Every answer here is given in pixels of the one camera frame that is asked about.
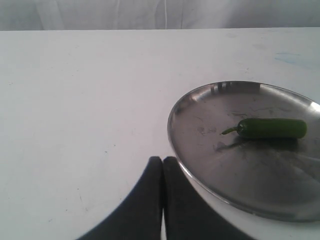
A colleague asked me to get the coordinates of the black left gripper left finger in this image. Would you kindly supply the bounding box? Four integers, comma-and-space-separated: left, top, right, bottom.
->
80, 156, 164, 240

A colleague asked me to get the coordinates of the round stainless steel plate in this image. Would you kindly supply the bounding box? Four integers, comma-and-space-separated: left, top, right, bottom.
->
167, 81, 320, 222

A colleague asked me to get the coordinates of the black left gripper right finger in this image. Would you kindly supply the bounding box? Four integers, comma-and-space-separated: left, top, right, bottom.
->
162, 156, 252, 240

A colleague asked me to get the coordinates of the white background curtain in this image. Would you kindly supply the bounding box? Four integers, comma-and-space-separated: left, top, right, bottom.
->
0, 0, 320, 31

